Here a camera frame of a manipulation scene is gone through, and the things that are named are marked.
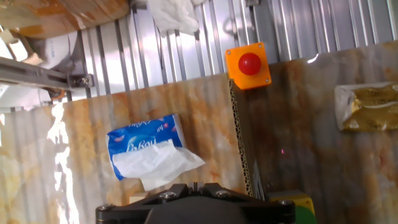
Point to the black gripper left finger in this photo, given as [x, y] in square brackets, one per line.
[124, 213]

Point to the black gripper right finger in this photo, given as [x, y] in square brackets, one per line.
[270, 213]

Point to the yellow box green mushroom button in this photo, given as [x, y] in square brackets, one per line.
[300, 199]

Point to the white tissue sheet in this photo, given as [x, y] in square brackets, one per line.
[155, 165]

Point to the blue tissue pack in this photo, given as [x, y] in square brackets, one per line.
[140, 137]

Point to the orange box red mushroom button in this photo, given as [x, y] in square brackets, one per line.
[248, 63]

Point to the crumpled white tissue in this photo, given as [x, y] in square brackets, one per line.
[174, 15]

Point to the metal frame bracket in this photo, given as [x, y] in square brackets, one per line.
[81, 81]

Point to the aluminium frame rail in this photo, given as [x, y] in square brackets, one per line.
[31, 74]

